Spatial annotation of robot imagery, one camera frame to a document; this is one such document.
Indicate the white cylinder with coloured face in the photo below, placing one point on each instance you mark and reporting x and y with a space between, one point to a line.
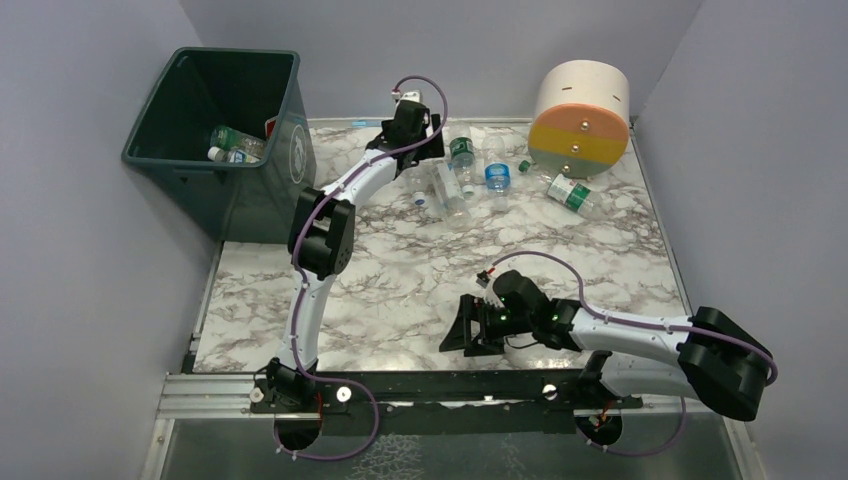
580 126

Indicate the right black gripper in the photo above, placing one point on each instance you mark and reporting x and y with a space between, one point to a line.
481 324

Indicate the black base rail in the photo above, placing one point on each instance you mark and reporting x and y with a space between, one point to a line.
441 421

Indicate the clear bottle green white label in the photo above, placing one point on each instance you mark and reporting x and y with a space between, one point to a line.
571 194

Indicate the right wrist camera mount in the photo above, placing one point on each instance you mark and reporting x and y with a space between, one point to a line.
485 280

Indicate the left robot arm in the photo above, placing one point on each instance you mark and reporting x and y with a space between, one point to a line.
322 235

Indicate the dark green plastic bin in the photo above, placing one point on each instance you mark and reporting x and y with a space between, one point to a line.
201 88

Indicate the green tea bottle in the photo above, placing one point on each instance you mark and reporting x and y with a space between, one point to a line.
226 137

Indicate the amber bottle red label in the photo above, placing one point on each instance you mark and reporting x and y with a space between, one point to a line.
269 126

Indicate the clear bottle grey blue label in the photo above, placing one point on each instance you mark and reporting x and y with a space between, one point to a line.
235 155

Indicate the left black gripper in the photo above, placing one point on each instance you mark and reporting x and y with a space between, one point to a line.
411 116

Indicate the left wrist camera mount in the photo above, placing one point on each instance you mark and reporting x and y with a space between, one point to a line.
414 96

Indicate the clear unlabelled bottle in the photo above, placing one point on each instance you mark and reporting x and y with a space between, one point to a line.
417 182

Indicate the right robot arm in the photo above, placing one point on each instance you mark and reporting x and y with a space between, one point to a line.
707 356

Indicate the aluminium frame rail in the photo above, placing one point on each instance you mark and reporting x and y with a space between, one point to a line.
221 396

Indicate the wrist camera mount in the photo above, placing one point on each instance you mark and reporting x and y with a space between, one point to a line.
414 96
485 280

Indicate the clear bottle blue wrap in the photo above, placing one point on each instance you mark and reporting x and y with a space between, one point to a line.
496 172

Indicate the clear bottle dark green label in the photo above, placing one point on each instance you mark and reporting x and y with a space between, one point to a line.
463 158

